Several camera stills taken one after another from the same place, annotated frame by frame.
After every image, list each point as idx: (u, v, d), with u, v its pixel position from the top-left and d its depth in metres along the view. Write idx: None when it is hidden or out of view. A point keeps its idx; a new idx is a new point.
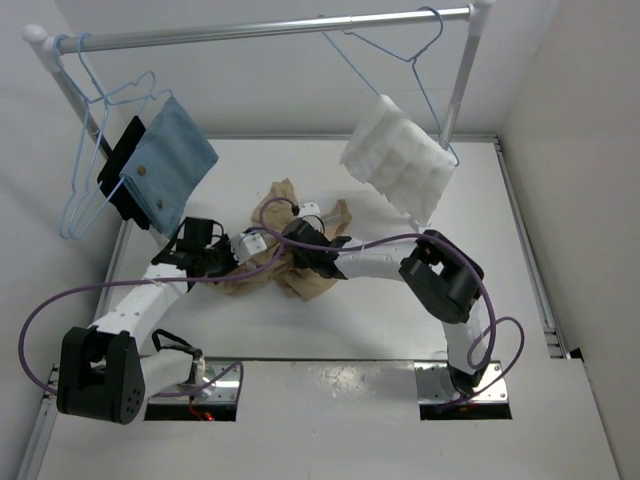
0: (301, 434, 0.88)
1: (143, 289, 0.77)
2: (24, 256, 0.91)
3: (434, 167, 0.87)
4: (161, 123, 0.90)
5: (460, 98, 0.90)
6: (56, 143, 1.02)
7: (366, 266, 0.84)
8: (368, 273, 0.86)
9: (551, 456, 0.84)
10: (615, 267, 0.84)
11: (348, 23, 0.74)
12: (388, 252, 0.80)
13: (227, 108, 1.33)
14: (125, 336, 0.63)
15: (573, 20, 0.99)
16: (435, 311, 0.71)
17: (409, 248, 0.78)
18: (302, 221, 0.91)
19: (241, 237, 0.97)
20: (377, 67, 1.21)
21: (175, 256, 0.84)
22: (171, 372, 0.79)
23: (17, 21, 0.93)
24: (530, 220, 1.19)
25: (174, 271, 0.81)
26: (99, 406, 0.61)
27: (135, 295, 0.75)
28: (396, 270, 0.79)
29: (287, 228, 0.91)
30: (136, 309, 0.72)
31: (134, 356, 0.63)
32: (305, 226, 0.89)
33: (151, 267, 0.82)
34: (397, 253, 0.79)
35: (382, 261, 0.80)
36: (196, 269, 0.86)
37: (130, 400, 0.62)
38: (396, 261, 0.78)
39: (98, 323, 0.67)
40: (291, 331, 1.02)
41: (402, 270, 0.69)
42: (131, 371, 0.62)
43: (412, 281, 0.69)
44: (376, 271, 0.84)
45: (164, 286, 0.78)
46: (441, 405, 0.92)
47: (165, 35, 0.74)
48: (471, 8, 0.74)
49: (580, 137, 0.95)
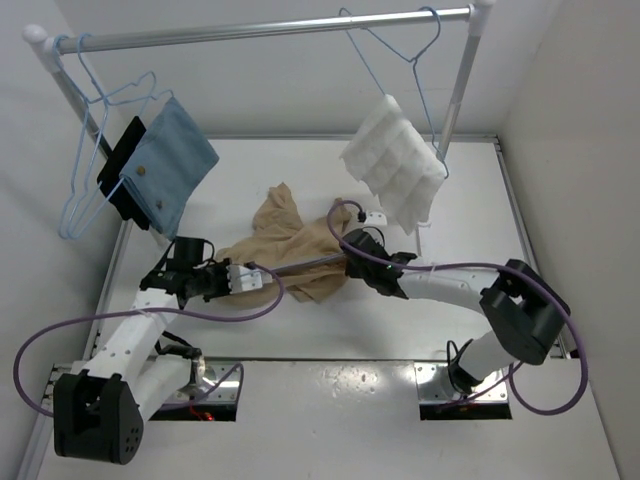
0: (301, 434, 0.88)
1: (133, 320, 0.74)
2: (23, 257, 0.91)
3: (423, 174, 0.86)
4: (162, 123, 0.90)
5: (461, 99, 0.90)
6: (55, 143, 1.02)
7: (434, 289, 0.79)
8: (438, 298, 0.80)
9: (550, 455, 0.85)
10: (615, 266, 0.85)
11: (348, 24, 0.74)
12: (464, 277, 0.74)
13: (227, 108, 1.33)
14: (116, 381, 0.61)
15: (573, 20, 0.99)
16: (510, 349, 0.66)
17: (489, 278, 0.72)
18: (364, 232, 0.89)
19: (240, 271, 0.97)
20: (378, 67, 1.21)
21: (165, 278, 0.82)
22: (170, 384, 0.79)
23: (16, 20, 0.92)
24: (530, 220, 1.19)
25: (163, 298, 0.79)
26: (97, 450, 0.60)
27: (125, 329, 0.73)
28: (473, 300, 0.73)
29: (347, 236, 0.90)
30: (128, 347, 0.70)
31: (127, 398, 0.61)
32: (368, 237, 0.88)
33: (140, 293, 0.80)
34: (475, 280, 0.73)
35: (456, 287, 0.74)
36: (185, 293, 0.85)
37: (128, 439, 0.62)
38: (473, 289, 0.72)
39: (89, 366, 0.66)
40: (290, 331, 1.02)
41: (484, 301, 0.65)
42: (126, 414, 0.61)
43: (492, 314, 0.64)
44: (446, 296, 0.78)
45: (154, 316, 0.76)
46: (441, 405, 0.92)
47: (165, 36, 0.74)
48: (471, 9, 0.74)
49: (581, 137, 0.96)
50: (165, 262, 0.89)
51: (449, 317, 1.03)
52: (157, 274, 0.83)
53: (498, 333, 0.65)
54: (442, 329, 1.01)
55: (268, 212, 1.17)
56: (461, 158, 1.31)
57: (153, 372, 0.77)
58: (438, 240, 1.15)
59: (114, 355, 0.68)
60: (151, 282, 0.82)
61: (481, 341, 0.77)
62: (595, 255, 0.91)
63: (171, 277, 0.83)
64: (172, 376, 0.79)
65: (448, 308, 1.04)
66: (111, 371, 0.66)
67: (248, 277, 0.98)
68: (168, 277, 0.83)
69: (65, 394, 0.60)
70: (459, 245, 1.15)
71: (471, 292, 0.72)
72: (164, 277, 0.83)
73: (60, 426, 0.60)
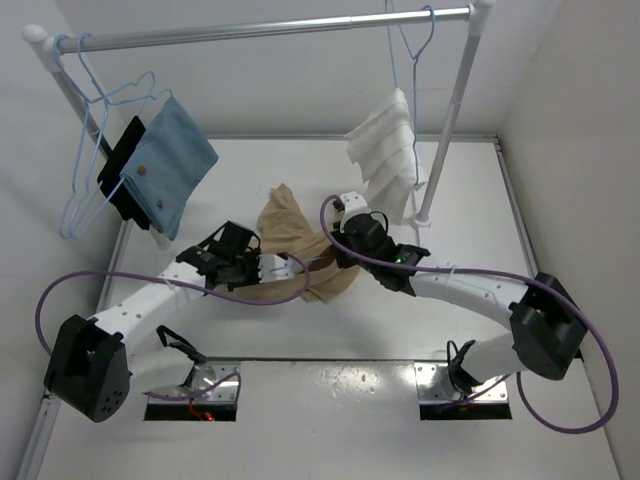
0: (301, 434, 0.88)
1: (155, 287, 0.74)
2: (24, 256, 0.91)
3: (398, 175, 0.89)
4: (162, 123, 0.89)
5: (460, 98, 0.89)
6: (56, 143, 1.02)
7: (451, 293, 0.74)
8: (450, 300, 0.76)
9: (550, 456, 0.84)
10: (617, 267, 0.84)
11: (347, 23, 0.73)
12: (489, 287, 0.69)
13: (227, 107, 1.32)
14: (114, 341, 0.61)
15: (573, 21, 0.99)
16: (527, 362, 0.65)
17: (518, 292, 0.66)
18: (374, 222, 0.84)
19: (275, 264, 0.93)
20: (377, 67, 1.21)
21: (202, 258, 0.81)
22: (165, 379, 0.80)
23: (17, 21, 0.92)
24: (530, 219, 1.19)
25: (192, 275, 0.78)
26: (75, 399, 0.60)
27: (145, 293, 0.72)
28: (497, 312, 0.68)
29: (355, 229, 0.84)
30: (140, 311, 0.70)
31: (120, 363, 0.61)
32: (376, 229, 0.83)
33: (173, 264, 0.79)
34: (500, 291, 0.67)
35: (479, 296, 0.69)
36: (217, 278, 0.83)
37: (108, 401, 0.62)
38: (500, 303, 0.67)
39: (98, 315, 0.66)
40: (290, 331, 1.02)
41: (512, 315, 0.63)
42: (114, 377, 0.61)
43: (522, 333, 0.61)
44: (463, 301, 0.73)
45: (177, 290, 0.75)
46: (441, 405, 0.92)
47: (164, 36, 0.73)
48: (471, 8, 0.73)
49: (581, 138, 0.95)
50: (208, 244, 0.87)
51: (449, 317, 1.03)
52: (197, 252, 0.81)
53: (519, 347, 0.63)
54: (442, 329, 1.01)
55: (272, 213, 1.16)
56: (461, 158, 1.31)
57: (156, 357, 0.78)
58: (438, 240, 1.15)
59: (125, 314, 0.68)
60: (189, 258, 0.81)
61: (487, 348, 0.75)
62: (595, 256, 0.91)
63: (208, 258, 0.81)
64: (170, 371, 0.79)
65: (447, 308, 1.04)
66: (116, 328, 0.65)
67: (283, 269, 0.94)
68: (206, 257, 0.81)
69: (69, 335, 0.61)
70: (459, 245, 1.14)
71: (496, 305, 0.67)
72: (203, 257, 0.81)
73: (56, 361, 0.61)
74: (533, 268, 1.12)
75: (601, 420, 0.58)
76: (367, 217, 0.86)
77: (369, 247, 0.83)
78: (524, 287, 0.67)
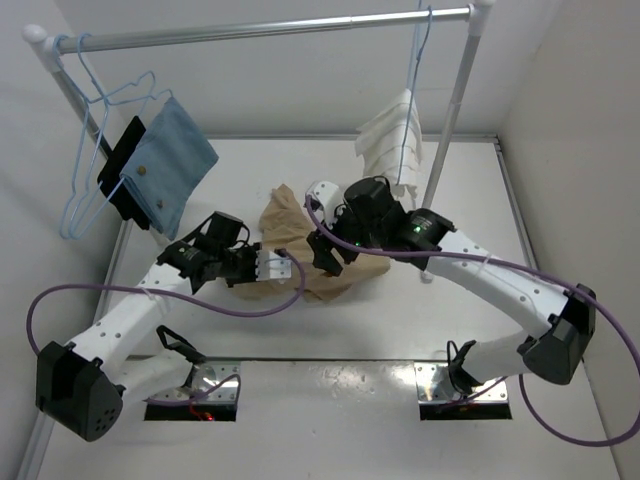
0: (301, 434, 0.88)
1: (135, 298, 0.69)
2: (23, 256, 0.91)
3: (384, 172, 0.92)
4: (162, 123, 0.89)
5: (460, 99, 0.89)
6: (56, 144, 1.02)
7: (477, 285, 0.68)
8: (467, 285, 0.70)
9: (550, 456, 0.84)
10: (616, 268, 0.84)
11: (348, 23, 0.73)
12: (526, 291, 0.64)
13: (227, 107, 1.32)
14: (94, 366, 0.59)
15: (574, 20, 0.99)
16: (532, 366, 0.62)
17: (557, 301, 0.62)
18: (380, 184, 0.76)
19: (270, 257, 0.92)
20: (377, 67, 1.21)
21: (185, 256, 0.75)
22: (164, 381, 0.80)
23: (17, 21, 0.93)
24: (531, 219, 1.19)
25: (173, 280, 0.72)
26: (67, 422, 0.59)
27: (124, 307, 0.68)
28: (528, 316, 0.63)
29: (353, 189, 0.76)
30: (120, 329, 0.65)
31: (104, 386, 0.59)
32: (382, 192, 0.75)
33: (152, 268, 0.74)
34: (539, 298, 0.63)
35: (514, 298, 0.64)
36: (203, 274, 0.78)
37: (100, 420, 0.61)
38: (538, 311, 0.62)
39: (76, 341, 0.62)
40: (290, 332, 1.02)
41: (551, 329, 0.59)
42: (100, 400, 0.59)
43: (557, 347, 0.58)
44: (486, 295, 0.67)
45: (158, 299, 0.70)
46: (441, 405, 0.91)
47: (164, 36, 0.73)
48: (471, 8, 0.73)
49: (581, 138, 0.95)
50: (194, 237, 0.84)
51: (449, 317, 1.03)
52: (179, 250, 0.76)
53: (536, 352, 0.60)
54: (442, 329, 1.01)
55: (273, 213, 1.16)
56: (460, 158, 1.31)
57: (154, 363, 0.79)
58: None
59: (103, 336, 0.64)
60: (171, 257, 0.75)
61: (487, 349, 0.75)
62: (595, 256, 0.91)
63: (192, 256, 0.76)
64: (169, 372, 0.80)
65: (448, 308, 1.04)
66: (95, 353, 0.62)
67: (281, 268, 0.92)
68: (189, 255, 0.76)
69: (47, 363, 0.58)
70: None
71: (531, 311, 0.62)
72: (185, 255, 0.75)
73: (40, 388, 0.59)
74: (534, 267, 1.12)
75: (611, 441, 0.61)
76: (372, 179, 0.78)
77: (375, 216, 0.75)
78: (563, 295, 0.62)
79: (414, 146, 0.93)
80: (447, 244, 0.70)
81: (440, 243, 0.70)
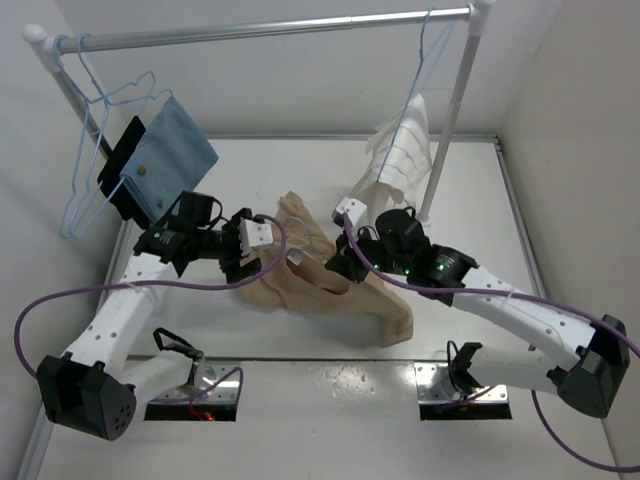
0: (301, 434, 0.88)
1: (121, 296, 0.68)
2: (24, 256, 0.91)
3: (371, 170, 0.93)
4: (162, 123, 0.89)
5: (460, 99, 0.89)
6: (56, 143, 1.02)
7: (501, 319, 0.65)
8: (490, 319, 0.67)
9: (550, 456, 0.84)
10: (616, 267, 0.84)
11: (348, 23, 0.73)
12: (551, 323, 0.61)
13: (227, 107, 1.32)
14: (98, 371, 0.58)
15: (573, 21, 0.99)
16: (566, 396, 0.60)
17: (585, 333, 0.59)
18: (415, 221, 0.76)
19: (245, 224, 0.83)
20: (376, 67, 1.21)
21: (161, 242, 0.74)
22: (165, 383, 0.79)
23: (18, 21, 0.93)
24: (531, 219, 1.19)
25: (156, 268, 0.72)
26: (86, 425, 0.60)
27: (111, 308, 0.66)
28: (556, 351, 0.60)
29: (389, 218, 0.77)
30: (113, 329, 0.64)
31: (112, 386, 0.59)
32: (415, 229, 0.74)
33: (132, 261, 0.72)
34: (566, 331, 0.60)
35: (539, 332, 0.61)
36: (184, 256, 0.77)
37: (117, 419, 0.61)
38: (565, 344, 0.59)
39: (72, 350, 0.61)
40: (291, 331, 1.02)
41: (579, 361, 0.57)
42: (111, 401, 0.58)
43: (588, 379, 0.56)
44: (512, 329, 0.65)
45: (144, 292, 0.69)
46: (442, 405, 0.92)
47: (164, 35, 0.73)
48: (471, 8, 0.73)
49: (581, 138, 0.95)
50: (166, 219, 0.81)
51: (448, 318, 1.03)
52: (154, 236, 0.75)
53: (568, 385, 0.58)
54: (442, 330, 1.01)
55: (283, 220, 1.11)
56: (461, 158, 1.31)
57: (154, 362, 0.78)
58: (438, 240, 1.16)
59: (98, 339, 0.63)
60: (148, 245, 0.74)
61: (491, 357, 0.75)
62: (595, 257, 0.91)
63: (169, 239, 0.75)
64: (170, 374, 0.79)
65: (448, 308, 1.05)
66: (95, 358, 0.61)
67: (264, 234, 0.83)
68: (165, 240, 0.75)
69: (44, 378, 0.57)
70: (459, 245, 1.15)
71: (558, 344, 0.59)
72: (162, 239, 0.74)
73: (48, 403, 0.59)
74: (533, 268, 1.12)
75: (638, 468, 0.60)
76: (407, 215, 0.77)
77: (406, 248, 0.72)
78: (590, 328, 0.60)
79: (410, 150, 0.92)
80: (469, 279, 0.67)
81: (464, 281, 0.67)
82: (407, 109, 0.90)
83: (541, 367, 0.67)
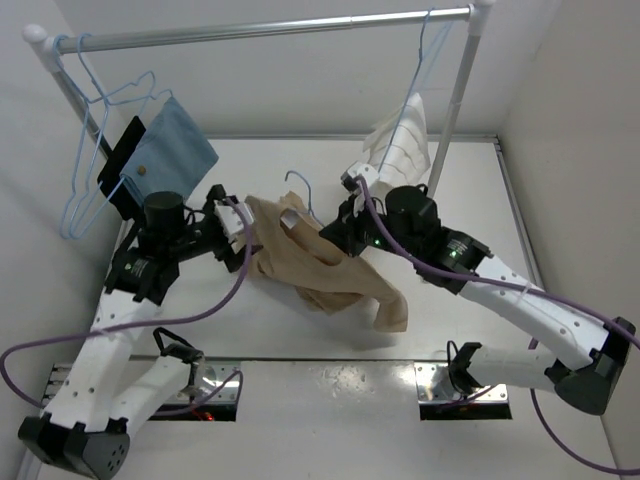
0: (301, 434, 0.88)
1: (96, 345, 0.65)
2: (24, 256, 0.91)
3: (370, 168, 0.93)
4: (162, 123, 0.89)
5: (460, 99, 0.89)
6: (56, 143, 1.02)
7: (513, 314, 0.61)
8: (498, 312, 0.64)
9: (550, 456, 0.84)
10: (616, 267, 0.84)
11: (348, 23, 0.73)
12: (565, 323, 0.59)
13: (227, 108, 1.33)
14: (76, 436, 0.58)
15: (573, 21, 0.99)
16: (563, 393, 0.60)
17: (598, 335, 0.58)
18: (430, 200, 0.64)
19: (219, 212, 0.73)
20: (375, 67, 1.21)
21: (133, 275, 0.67)
22: (167, 392, 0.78)
23: (18, 21, 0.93)
24: (530, 219, 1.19)
25: (130, 307, 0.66)
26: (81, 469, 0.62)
27: (88, 358, 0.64)
28: (568, 351, 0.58)
29: (398, 196, 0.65)
30: (91, 383, 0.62)
31: (93, 446, 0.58)
32: (430, 209, 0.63)
33: (103, 300, 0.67)
34: (580, 331, 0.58)
35: (553, 331, 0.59)
36: (162, 280, 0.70)
37: (110, 461, 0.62)
38: (579, 345, 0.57)
39: (52, 411, 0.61)
40: (290, 331, 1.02)
41: (592, 364, 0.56)
42: (94, 457, 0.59)
43: (594, 379, 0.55)
44: (521, 324, 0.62)
45: (119, 338, 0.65)
46: (442, 405, 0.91)
47: (164, 35, 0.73)
48: (471, 8, 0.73)
49: (581, 138, 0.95)
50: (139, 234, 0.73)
51: (449, 318, 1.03)
52: (126, 268, 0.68)
53: (568, 382, 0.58)
54: (442, 329, 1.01)
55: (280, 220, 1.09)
56: (461, 158, 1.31)
57: (149, 378, 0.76)
58: None
59: (76, 396, 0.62)
60: (120, 279, 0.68)
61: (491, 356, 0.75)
62: (595, 257, 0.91)
63: (141, 269, 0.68)
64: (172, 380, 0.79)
65: (448, 308, 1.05)
66: (74, 418, 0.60)
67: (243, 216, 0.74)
68: (137, 270, 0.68)
69: (28, 441, 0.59)
70: None
71: (571, 345, 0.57)
72: (133, 272, 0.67)
73: (40, 456, 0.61)
74: (533, 267, 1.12)
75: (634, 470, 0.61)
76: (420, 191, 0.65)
77: (416, 231, 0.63)
78: (603, 329, 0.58)
79: (408, 149, 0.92)
80: (484, 269, 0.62)
81: (478, 270, 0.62)
82: (406, 108, 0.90)
83: (538, 365, 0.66)
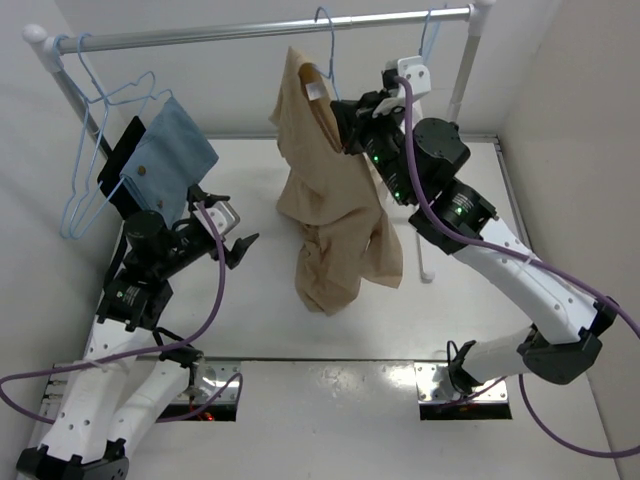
0: (301, 435, 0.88)
1: (90, 377, 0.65)
2: (24, 255, 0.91)
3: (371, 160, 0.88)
4: (162, 123, 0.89)
5: (460, 99, 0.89)
6: (56, 143, 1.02)
7: (510, 282, 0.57)
8: (492, 280, 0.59)
9: (549, 457, 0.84)
10: (615, 267, 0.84)
11: (348, 23, 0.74)
12: (560, 298, 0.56)
13: (227, 108, 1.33)
14: (74, 468, 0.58)
15: (573, 21, 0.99)
16: (536, 365, 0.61)
17: (588, 315, 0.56)
18: (467, 149, 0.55)
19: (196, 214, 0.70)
20: (376, 67, 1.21)
21: (125, 303, 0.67)
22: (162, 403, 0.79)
23: (18, 22, 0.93)
24: (531, 219, 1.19)
25: (121, 338, 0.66)
26: None
27: (83, 391, 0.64)
28: (557, 326, 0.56)
29: (430, 136, 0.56)
30: (87, 415, 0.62)
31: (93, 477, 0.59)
32: (460, 161, 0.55)
33: (96, 330, 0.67)
34: (573, 308, 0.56)
35: (548, 304, 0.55)
36: (154, 306, 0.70)
37: None
38: (570, 323, 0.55)
39: (48, 442, 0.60)
40: (289, 331, 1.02)
41: (580, 342, 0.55)
42: None
43: (572, 353, 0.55)
44: (514, 293, 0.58)
45: (113, 368, 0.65)
46: (441, 405, 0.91)
47: (164, 35, 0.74)
48: (471, 8, 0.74)
49: (580, 137, 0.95)
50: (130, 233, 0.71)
51: (449, 318, 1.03)
52: (116, 295, 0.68)
53: (544, 355, 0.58)
54: (441, 329, 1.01)
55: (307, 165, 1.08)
56: None
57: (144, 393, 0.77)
58: None
59: (72, 429, 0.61)
60: (113, 308, 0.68)
61: (486, 349, 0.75)
62: (594, 257, 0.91)
63: (133, 297, 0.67)
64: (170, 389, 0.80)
65: (448, 307, 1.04)
66: (69, 450, 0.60)
67: (218, 218, 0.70)
68: (129, 298, 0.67)
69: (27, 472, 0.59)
70: None
71: (563, 322, 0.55)
72: (125, 300, 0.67)
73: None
74: None
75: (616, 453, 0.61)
76: (452, 134, 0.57)
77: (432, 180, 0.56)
78: (593, 307, 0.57)
79: None
80: (489, 232, 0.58)
81: (482, 234, 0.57)
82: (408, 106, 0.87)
83: None
